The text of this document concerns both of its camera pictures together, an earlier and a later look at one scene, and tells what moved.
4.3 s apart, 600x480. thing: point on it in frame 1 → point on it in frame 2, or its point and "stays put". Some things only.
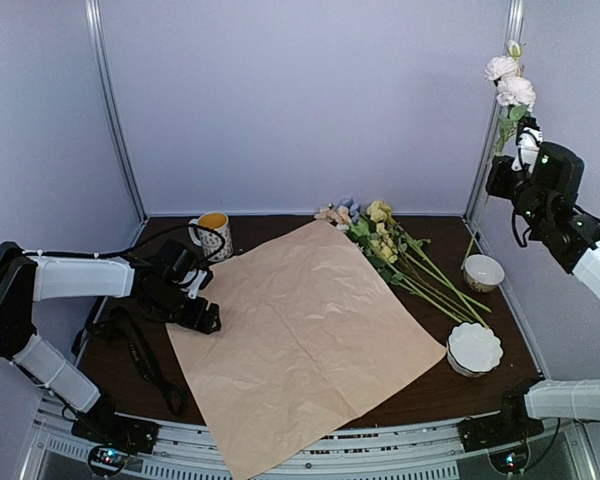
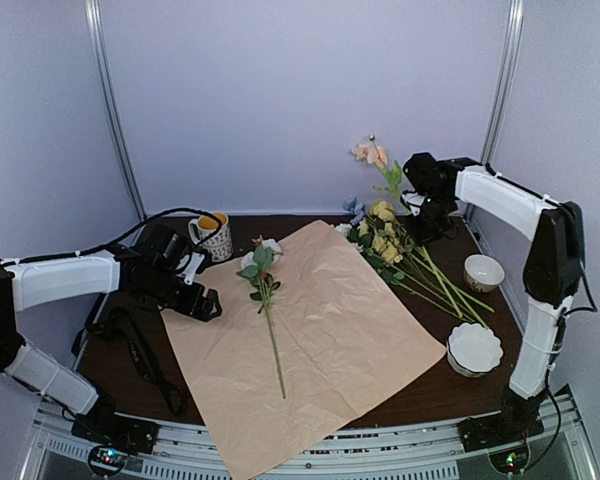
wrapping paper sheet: x=311 y=334 stays put
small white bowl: x=483 y=273 stays put
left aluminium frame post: x=107 y=82 stays put
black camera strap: x=171 y=393 stays put
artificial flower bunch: x=340 y=218 → x=453 y=294
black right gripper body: x=495 y=185 → x=434 y=222
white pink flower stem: x=516 y=98 → x=256 y=268
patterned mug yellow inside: x=211 y=231 stays put
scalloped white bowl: x=473 y=350 stays put
